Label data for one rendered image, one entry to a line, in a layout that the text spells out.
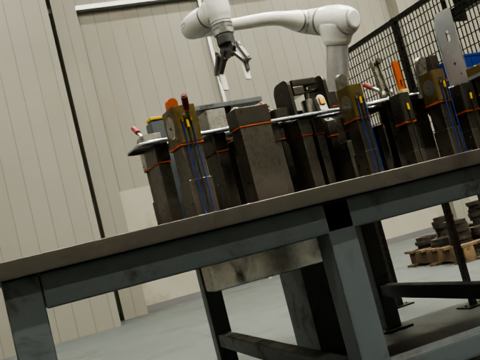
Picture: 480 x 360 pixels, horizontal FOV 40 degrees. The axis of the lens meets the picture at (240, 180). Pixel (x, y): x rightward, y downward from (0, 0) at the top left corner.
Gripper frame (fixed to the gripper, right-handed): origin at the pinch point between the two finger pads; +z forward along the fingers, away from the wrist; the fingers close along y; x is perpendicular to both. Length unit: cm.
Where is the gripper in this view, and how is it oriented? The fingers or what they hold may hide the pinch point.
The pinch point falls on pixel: (236, 82)
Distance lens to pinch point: 275.8
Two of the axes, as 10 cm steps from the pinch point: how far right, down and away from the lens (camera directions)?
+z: 2.5, 9.6, -0.9
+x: 6.8, -1.1, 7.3
